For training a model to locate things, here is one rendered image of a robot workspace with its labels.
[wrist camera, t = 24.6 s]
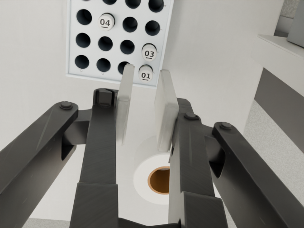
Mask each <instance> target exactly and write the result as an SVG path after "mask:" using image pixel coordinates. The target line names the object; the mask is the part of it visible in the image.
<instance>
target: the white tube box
mask: <svg viewBox="0 0 304 228"><path fill-rule="evenodd" d="M173 4H174V0H67V17H66V76H67V77H74V78H81V79H87V80H94V81H102V82H109V83H115V84H120V83H121V80H122V76H123V71H124V67H125V65H127V64H133V66H135V69H134V76H133V86H137V87H144V88H150V89H157V84H158V79H159V73H160V70H162V65H163V59H164V54H165V49H166V42H167V37H168V32H169V27H170V21H171V14H172V9H173ZM106 13H110V14H112V15H113V16H114V18H115V23H114V25H113V27H112V29H111V30H109V31H103V30H101V29H100V28H99V26H98V19H99V17H100V16H101V15H103V14H106ZM147 43H151V44H153V45H155V49H156V51H157V57H156V58H155V59H154V60H153V61H151V62H148V61H146V60H144V59H143V57H142V50H143V46H144V45H145V44H147ZM142 65H150V66H151V67H152V72H153V78H152V80H151V81H150V82H148V83H143V82H142V81H140V79H139V70H140V67H141V66H142Z"/></svg>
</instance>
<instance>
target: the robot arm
mask: <svg viewBox="0 0 304 228"><path fill-rule="evenodd" d="M134 69H135V66H133V64H127V65H125V67H124V71H123V76H122V80H121V83H120V87H119V90H115V89H109V88H98V89H95V90H94V92H93V105H92V108H91V109H85V110H79V107H78V105H77V104H75V103H72V102H68V101H61V102H57V103H55V104H54V105H53V106H52V107H51V108H49V109H48V110H47V111H46V112H45V113H44V114H42V115H41V116H40V117H39V118H38V119H37V120H35V121H34V122H33V123H32V124H31V125H30V126H28V127H27V128H26V129H25V130H24V131H23V132H22V133H21V134H20V135H18V136H17V137H16V138H15V139H14V140H13V141H11V142H10V143H9V144H8V145H7V146H6V147H5V148H3V149H2V150H1V151H0V228H22V227H23V226H24V224H25V223H26V221H27V220H28V218H29V217H30V215H31V214H32V212H33V211H34V210H35V208H36V207H37V205H38V204H39V202H40V201H41V199H42V198H43V196H44V195H45V194H46V192H47V191H48V189H49V188H50V186H51V185H52V184H53V182H54V181H55V179H56V178H57V176H58V175H59V173H60V172H61V171H62V169H63V168H64V166H65V165H66V163H67V162H68V160H69V159H70V158H71V156H72V154H73V153H74V152H75V150H76V147H77V145H83V144H85V151H84V156H83V162H82V167H81V174H80V179H79V182H78V183H77V186H76V193H75V198H74V204H73V209H72V214H71V220H70V226H69V228H228V223H227V218H226V214H225V210H224V205H223V202H224V204H225V206H226V208H227V210H228V212H229V214H230V215H231V217H232V219H233V221H234V223H235V225H236V227H237V228H304V206H303V205H302V204H301V203H300V202H299V201H298V200H297V198H296V197H295V196H294V195H293V194H292V192H291V191H290V190H289V189H288V188H287V187H286V185H285V184H284V183H283V182H282V181H281V179H280V178H279V177H278V176H277V175H276V174H275V172H274V171H273V170H272V169H271V168H270V167H269V166H268V164H267V163H266V162H265V161H264V160H263V159H262V157H261V156H260V155H259V154H258V153H257V152H256V150H255V149H254V148H253V147H252V146H251V144H250V143H249V142H248V141H247V140H246V139H245V138H244V137H243V135H242V134H241V133H240V132H239V131H238V129H237V128H236V127H234V126H233V125H231V124H230V123H227V122H215V124H214V127H210V126H207V125H204V124H202V122H201V118H200V117H199V116H198V115H196V114H194V112H193V109H192V106H191V104H190V102H189V101H188V100H187V99H183V98H177V97H176V93H175V90H174V86H173V82H172V79H171V74H170V72H169V70H167V69H162V70H160V73H159V79H158V84H157V91H156V96H155V101H154V106H155V120H156V134H157V149H159V151H162V152H168V151H170V148H171V153H170V157H169V161H168V163H170V183H169V209H168V224H161V225H153V226H147V225H143V224H140V223H137V222H134V221H130V220H127V219H124V218H119V202H118V184H116V146H123V145H124V144H125V137H126V130H127V124H128V114H129V107H130V100H131V93H132V86H133V76H134ZM171 144H172V147H171ZM213 183H214V185H215V187H216V189H217V191H218V193H219V195H220V196H221V198H219V197H215V192H214V186H213Z"/></svg>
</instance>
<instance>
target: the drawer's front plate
mask: <svg viewBox="0 0 304 228"><path fill-rule="evenodd" d="M250 56H251V58H252V59H253V60H255V61H256V62H257V63H259V64H260V65H262V66H263V67H264V68H266V69H267V70H268V71H270V72H271V73H272V74H274V75H275V76H276V77H278V78H279V79H281V80H282V81H283V82H284V83H286V84H287V85H289V86H290V87H291V88H293V89H294V90H295V91H297V92H298V93H300V94H301V95H302V96H303V97H304V47H301V46H299V45H297V44H294V43H292V42H289V41H287V38H285V37H278V36H270V35H263V34H258V35H257V36H256V37H255V41H254V44H253V48H252V52H251V55H250Z"/></svg>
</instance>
